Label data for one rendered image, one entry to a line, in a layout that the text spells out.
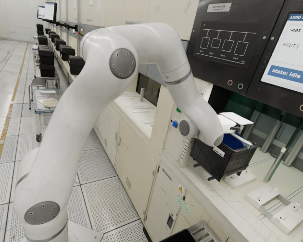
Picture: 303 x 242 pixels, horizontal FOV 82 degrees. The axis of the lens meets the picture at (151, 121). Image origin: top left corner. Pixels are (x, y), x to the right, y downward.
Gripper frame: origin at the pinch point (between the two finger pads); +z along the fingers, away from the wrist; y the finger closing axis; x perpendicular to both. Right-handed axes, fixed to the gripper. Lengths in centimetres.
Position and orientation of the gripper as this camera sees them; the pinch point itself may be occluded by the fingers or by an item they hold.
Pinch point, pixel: (233, 121)
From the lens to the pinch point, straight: 92.7
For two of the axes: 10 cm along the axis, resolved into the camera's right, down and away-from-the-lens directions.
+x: 1.8, -8.9, -4.2
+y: 4.9, 4.5, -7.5
